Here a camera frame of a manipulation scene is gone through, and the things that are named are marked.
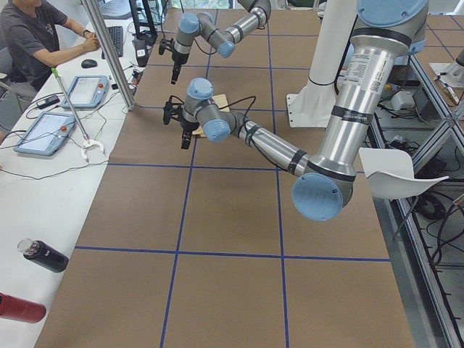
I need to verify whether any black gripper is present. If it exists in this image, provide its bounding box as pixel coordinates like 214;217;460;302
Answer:
159;38;191;85
162;96;199;149

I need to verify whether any cream long-sleeve printed shirt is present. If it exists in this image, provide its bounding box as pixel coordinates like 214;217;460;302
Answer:
193;97;231;143

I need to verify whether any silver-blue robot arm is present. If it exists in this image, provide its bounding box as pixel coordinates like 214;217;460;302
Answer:
159;0;271;84
163;1;437;221

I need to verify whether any black computer keyboard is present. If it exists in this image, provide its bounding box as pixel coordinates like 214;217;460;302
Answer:
107;25;124;57

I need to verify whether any black computer mouse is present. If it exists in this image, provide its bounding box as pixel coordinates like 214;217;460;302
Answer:
80;59;98;69

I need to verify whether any far blue teach pendant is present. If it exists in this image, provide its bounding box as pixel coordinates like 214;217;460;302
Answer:
67;75;109;109

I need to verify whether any blue teach pendant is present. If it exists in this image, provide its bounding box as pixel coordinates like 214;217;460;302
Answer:
67;75;109;109
13;112;75;157

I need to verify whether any reacher grabber stick tool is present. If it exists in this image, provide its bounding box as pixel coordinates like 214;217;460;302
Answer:
51;67;105;162

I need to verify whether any near blue teach pendant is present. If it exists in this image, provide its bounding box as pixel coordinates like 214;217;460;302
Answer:
13;112;75;157

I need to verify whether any seated person in grey shirt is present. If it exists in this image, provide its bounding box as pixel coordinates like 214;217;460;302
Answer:
1;1;100;91

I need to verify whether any black water bottle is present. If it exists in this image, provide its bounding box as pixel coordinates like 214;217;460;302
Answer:
17;238;69;273

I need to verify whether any red water bottle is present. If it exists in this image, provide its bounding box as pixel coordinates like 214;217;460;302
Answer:
1;294;46;323

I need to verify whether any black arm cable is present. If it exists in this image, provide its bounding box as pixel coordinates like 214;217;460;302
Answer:
217;95;291;171

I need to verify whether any aluminium frame post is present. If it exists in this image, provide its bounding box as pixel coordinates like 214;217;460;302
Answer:
82;0;136;111

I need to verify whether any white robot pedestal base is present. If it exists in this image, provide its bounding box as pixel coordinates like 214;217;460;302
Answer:
286;0;357;128

